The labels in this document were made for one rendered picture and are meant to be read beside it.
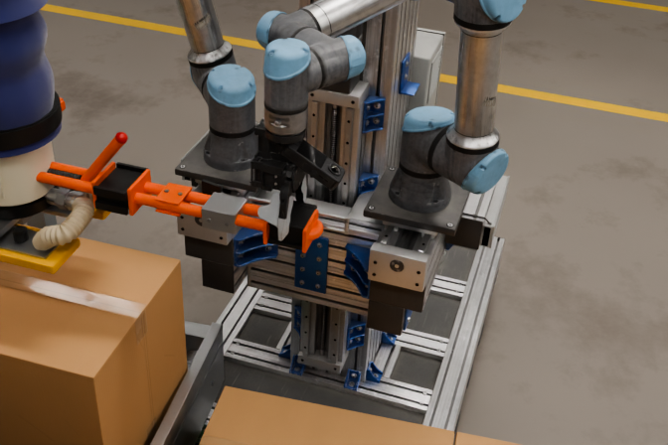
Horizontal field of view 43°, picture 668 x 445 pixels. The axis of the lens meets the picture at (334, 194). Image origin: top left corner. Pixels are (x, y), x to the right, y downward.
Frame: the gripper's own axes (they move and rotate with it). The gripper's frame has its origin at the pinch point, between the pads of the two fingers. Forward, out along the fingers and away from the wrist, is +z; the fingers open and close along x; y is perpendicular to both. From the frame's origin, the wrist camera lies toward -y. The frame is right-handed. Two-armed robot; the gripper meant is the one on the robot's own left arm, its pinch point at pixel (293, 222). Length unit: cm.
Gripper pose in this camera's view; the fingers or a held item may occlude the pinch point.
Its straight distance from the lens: 160.0
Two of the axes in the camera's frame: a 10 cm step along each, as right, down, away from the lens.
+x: -3.1, 5.2, -8.0
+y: -9.5, -2.1, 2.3
